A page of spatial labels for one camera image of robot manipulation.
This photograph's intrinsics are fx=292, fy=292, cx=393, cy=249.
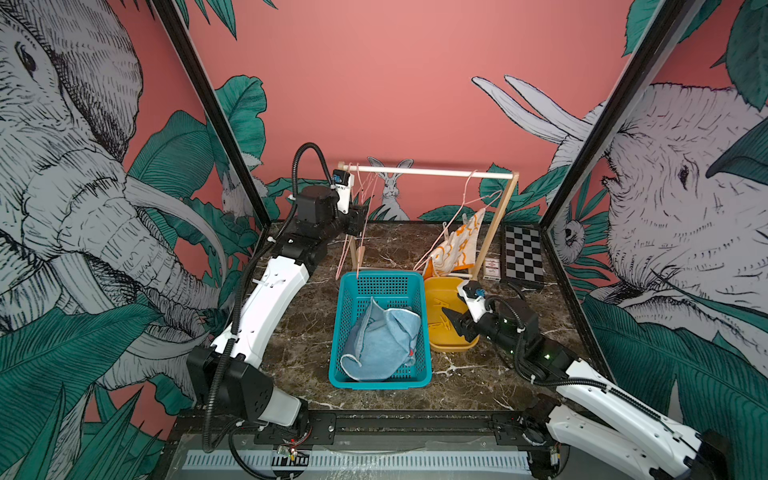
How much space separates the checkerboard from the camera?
104 centimetres

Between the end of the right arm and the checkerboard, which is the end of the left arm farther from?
the checkerboard

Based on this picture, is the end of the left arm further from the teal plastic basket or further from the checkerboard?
the checkerboard
